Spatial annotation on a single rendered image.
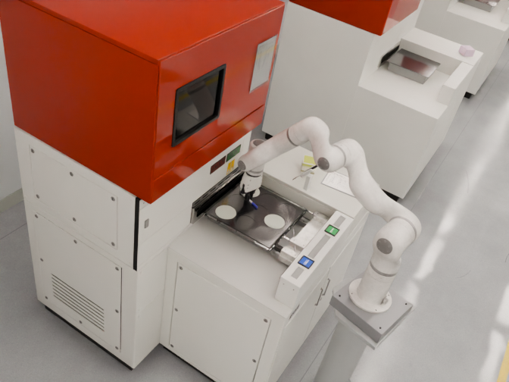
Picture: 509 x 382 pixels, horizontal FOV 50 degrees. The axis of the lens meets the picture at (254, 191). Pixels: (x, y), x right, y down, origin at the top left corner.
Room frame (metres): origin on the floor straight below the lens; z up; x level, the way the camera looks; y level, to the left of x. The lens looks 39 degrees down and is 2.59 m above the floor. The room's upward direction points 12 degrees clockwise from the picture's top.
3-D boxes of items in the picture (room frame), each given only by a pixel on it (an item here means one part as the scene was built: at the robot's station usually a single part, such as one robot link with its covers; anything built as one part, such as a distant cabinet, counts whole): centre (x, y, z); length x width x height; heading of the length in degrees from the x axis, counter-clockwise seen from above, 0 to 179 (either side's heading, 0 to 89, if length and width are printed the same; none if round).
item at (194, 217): (2.05, 0.17, 0.89); 0.44 x 0.02 x 0.10; 155
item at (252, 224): (1.97, -0.03, 0.90); 0.34 x 0.34 x 0.01; 65
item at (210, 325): (2.00, -0.16, 0.41); 0.97 x 0.64 x 0.82; 155
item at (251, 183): (2.04, 0.02, 1.03); 0.10 x 0.07 x 0.11; 137
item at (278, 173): (2.28, -0.28, 0.89); 0.62 x 0.35 x 0.14; 65
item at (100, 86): (2.02, 0.54, 1.52); 0.81 x 0.75 x 0.59; 155
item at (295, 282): (1.76, -0.33, 0.89); 0.55 x 0.09 x 0.14; 155
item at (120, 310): (2.03, 0.56, 0.41); 0.82 x 0.71 x 0.82; 155
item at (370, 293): (1.61, -0.58, 0.96); 0.19 x 0.19 x 0.18
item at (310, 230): (1.88, -0.28, 0.87); 0.36 x 0.08 x 0.03; 155
